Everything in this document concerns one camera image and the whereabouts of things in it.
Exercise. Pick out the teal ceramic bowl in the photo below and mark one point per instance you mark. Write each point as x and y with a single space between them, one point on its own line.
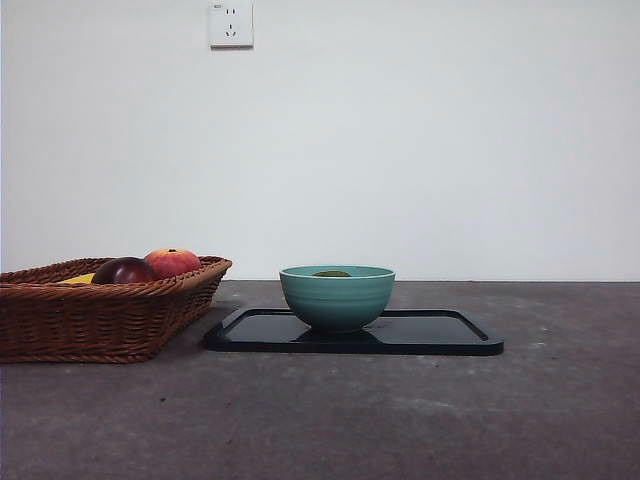
337 302

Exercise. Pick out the white wall socket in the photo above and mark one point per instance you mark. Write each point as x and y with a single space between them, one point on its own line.
231 25

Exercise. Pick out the yellow banana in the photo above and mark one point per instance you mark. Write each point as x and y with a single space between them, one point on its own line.
80 278

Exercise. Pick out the green avocado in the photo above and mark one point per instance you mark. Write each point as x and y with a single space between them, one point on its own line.
331 273

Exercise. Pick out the black rectangular tray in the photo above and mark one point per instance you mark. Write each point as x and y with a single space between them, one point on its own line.
430 335

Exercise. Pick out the brown woven wicker basket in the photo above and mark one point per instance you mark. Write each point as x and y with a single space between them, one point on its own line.
100 320

